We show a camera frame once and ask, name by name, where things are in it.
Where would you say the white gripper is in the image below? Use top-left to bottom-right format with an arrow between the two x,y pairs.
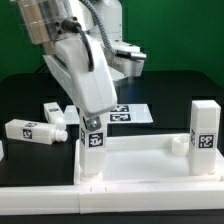
44,35 -> 117,131

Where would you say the white desk top tray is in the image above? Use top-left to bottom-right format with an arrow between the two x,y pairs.
74,133 -> 224,185

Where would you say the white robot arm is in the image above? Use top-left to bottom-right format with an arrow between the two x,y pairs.
10,0 -> 146,132

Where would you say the white marker sheet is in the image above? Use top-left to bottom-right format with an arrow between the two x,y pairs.
64,104 -> 153,125

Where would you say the white front fence bar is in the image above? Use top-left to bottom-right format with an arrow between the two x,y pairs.
0,182 -> 224,215

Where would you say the white block left edge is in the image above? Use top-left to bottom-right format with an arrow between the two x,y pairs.
0,140 -> 4,161

